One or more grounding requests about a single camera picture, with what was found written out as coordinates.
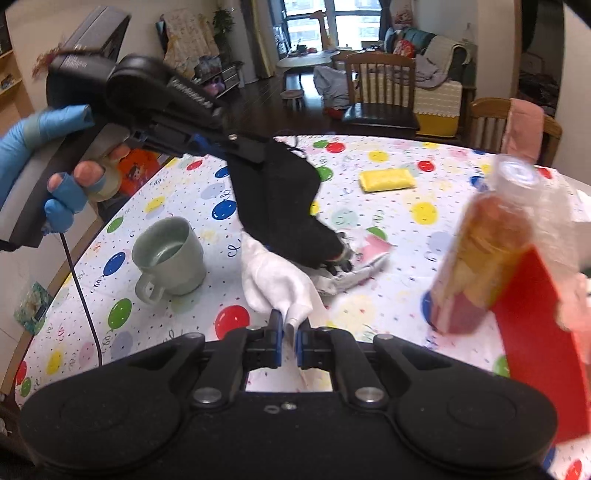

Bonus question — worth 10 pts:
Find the black cloth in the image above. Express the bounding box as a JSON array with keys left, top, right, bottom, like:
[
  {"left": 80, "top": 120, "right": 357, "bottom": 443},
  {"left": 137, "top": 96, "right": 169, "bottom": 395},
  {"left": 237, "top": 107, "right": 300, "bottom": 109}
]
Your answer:
[{"left": 228, "top": 135, "right": 356, "bottom": 273}]

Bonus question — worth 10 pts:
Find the sofa with yellow cover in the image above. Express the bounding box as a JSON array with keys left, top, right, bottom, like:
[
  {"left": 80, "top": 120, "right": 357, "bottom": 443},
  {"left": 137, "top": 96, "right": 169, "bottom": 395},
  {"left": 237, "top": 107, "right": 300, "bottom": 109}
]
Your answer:
[{"left": 383, "top": 28, "right": 476, "bottom": 139}]

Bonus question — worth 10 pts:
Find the white and red cardboard box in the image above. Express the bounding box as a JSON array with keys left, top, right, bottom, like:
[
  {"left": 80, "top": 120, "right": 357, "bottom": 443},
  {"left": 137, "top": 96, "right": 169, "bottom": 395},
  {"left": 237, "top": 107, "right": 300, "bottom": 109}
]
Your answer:
[{"left": 492, "top": 247, "right": 591, "bottom": 448}]

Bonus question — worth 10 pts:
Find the orange printed bag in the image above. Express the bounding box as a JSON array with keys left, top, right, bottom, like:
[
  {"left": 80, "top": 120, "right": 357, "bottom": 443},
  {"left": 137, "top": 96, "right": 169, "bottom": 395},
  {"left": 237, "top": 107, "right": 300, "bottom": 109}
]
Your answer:
[{"left": 117, "top": 148, "right": 162, "bottom": 195}]

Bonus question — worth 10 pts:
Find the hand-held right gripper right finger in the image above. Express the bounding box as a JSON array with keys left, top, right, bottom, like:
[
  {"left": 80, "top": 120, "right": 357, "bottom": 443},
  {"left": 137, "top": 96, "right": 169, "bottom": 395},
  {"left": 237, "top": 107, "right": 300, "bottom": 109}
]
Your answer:
[{"left": 295, "top": 318, "right": 443, "bottom": 411}]

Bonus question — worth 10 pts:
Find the cream patterned blanket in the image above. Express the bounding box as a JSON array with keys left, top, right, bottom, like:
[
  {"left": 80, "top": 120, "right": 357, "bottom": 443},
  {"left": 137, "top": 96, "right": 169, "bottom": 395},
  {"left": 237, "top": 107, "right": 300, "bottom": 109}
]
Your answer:
[{"left": 164, "top": 11, "right": 220, "bottom": 79}]

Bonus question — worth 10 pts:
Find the wooden chair dark seat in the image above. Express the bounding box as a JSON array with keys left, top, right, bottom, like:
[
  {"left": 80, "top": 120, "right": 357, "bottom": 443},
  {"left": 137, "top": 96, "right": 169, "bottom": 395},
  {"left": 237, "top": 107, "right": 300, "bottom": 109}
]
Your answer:
[{"left": 342, "top": 52, "right": 421, "bottom": 131}]

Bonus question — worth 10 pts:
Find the pink towel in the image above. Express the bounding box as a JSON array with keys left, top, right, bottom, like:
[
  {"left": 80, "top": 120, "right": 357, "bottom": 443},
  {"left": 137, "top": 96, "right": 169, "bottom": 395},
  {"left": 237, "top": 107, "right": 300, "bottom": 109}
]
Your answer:
[{"left": 502, "top": 98, "right": 546, "bottom": 160}]

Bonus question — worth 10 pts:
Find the green printed card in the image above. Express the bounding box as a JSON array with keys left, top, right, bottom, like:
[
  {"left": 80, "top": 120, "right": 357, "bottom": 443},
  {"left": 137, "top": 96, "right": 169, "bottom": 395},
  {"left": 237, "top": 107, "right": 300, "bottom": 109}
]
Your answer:
[{"left": 14, "top": 281, "right": 52, "bottom": 336}]

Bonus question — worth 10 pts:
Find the person's left hand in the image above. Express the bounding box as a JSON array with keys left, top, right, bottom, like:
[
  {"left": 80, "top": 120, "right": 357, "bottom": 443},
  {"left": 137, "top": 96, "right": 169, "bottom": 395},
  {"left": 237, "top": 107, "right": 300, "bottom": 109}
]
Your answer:
[{"left": 0, "top": 104, "right": 131, "bottom": 234}]

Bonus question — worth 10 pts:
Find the grey clothes heap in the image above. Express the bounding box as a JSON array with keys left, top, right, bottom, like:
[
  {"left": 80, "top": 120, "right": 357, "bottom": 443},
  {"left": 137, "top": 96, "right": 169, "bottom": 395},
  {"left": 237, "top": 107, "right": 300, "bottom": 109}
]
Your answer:
[{"left": 413, "top": 55, "right": 451, "bottom": 88}]

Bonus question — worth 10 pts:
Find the black cable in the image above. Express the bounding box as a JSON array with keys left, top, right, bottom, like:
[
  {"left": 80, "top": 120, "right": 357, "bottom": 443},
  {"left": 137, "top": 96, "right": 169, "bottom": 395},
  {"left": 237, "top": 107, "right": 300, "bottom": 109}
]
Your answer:
[{"left": 59, "top": 230, "right": 103, "bottom": 367}]

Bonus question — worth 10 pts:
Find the low cabinet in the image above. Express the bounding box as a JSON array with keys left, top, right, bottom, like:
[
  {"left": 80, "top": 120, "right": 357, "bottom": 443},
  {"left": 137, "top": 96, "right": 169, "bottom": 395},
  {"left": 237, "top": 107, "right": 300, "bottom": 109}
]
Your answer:
[{"left": 194, "top": 62, "right": 245, "bottom": 99}]

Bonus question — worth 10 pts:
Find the green cup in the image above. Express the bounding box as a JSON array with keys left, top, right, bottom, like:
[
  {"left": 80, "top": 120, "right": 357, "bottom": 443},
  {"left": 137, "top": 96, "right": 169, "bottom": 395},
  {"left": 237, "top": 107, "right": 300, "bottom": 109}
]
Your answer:
[{"left": 131, "top": 216, "right": 207, "bottom": 304}]

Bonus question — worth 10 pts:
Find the clear bottle orange liquid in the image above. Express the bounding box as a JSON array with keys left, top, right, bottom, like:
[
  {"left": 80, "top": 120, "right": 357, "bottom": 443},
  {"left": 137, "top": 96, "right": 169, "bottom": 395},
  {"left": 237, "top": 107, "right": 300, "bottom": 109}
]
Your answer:
[{"left": 429, "top": 154, "right": 580, "bottom": 335}]

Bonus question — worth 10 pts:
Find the white glove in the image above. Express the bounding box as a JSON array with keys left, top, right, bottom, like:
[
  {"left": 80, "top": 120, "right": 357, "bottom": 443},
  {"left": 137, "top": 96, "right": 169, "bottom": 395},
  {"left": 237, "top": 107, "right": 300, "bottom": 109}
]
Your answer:
[{"left": 240, "top": 230, "right": 329, "bottom": 356}]

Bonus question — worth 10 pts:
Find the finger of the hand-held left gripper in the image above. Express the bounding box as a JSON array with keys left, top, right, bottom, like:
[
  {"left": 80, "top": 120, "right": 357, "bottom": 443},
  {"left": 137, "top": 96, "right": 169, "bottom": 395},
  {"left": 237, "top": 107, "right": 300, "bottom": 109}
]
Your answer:
[
  {"left": 185, "top": 121, "right": 278, "bottom": 162},
  {"left": 131, "top": 130, "right": 259, "bottom": 163}
]

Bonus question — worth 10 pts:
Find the yellow sponge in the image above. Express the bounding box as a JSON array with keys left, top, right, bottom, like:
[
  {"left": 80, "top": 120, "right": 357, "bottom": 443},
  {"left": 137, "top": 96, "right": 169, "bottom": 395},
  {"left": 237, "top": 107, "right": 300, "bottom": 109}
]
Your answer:
[{"left": 360, "top": 168, "right": 416, "bottom": 193}]

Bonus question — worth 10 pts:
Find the grey white clothes pile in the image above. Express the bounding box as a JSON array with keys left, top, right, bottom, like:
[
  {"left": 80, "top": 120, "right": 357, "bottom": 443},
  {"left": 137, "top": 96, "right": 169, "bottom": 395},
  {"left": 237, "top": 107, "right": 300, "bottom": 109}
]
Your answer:
[{"left": 314, "top": 65, "right": 352, "bottom": 107}]

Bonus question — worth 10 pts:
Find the window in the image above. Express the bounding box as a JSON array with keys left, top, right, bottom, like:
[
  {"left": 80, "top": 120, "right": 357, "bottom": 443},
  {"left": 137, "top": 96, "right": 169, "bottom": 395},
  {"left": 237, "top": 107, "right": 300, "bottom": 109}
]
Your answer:
[{"left": 283, "top": 0, "right": 384, "bottom": 49}]

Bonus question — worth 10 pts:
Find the coffee table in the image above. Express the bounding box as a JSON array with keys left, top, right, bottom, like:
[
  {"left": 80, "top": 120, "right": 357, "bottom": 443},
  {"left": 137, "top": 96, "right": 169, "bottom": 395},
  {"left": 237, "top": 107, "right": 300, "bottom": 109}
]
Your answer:
[{"left": 276, "top": 50, "right": 345, "bottom": 71}]

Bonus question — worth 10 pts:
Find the balloon print tablecloth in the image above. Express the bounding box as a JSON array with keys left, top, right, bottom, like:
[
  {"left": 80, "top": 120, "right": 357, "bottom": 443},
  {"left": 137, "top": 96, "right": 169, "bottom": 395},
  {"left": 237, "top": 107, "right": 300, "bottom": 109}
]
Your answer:
[{"left": 14, "top": 134, "right": 591, "bottom": 480}]

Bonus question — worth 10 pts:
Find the green house plant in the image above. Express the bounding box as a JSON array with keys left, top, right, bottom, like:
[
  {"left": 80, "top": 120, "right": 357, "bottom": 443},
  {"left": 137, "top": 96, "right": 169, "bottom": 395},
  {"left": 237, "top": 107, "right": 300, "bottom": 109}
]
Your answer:
[{"left": 212, "top": 8, "right": 236, "bottom": 63}]

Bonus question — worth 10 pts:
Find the grey curtain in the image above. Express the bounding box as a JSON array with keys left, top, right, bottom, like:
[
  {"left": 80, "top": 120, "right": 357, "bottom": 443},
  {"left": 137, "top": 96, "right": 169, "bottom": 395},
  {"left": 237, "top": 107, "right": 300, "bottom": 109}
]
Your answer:
[
  {"left": 252, "top": 0, "right": 287, "bottom": 79},
  {"left": 379, "top": 0, "right": 398, "bottom": 35}
]

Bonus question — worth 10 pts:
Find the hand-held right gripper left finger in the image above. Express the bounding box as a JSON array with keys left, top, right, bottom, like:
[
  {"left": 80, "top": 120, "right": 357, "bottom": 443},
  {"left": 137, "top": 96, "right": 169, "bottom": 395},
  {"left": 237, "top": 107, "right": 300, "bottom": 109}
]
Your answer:
[{"left": 139, "top": 309, "right": 283, "bottom": 409}]

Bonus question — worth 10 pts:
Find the wooden bookshelf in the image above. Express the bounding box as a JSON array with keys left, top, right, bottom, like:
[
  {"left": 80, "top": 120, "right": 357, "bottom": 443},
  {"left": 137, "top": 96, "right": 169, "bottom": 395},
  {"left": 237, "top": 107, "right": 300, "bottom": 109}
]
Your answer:
[{"left": 0, "top": 14, "right": 36, "bottom": 134}]

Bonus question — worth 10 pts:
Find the pink white small packet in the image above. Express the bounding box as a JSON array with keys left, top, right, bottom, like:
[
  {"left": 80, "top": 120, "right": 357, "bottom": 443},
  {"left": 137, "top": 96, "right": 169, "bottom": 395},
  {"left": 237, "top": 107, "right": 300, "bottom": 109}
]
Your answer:
[{"left": 318, "top": 226, "right": 394, "bottom": 294}]

